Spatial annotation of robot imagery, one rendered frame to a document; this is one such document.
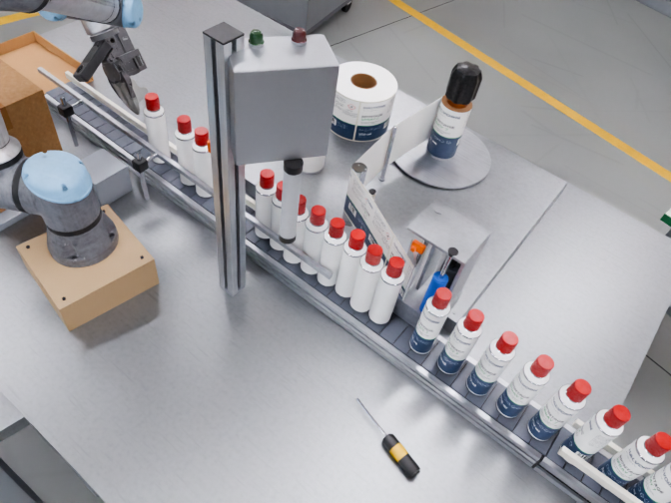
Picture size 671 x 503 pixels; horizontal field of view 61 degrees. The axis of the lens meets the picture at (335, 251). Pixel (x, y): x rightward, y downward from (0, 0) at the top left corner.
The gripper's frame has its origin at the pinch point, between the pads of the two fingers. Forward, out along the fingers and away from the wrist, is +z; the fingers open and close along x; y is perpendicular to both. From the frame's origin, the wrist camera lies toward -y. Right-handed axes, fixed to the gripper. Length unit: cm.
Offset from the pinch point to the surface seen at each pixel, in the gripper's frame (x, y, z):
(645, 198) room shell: -59, 218, 150
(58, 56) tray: 57, 12, -14
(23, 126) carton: 2.4, -25.8, -8.0
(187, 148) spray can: -19.9, -1.4, 9.4
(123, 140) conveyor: 9.9, -2.0, 7.7
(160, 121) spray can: -10.7, 0.1, 2.9
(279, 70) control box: -76, -12, -11
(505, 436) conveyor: -98, -5, 71
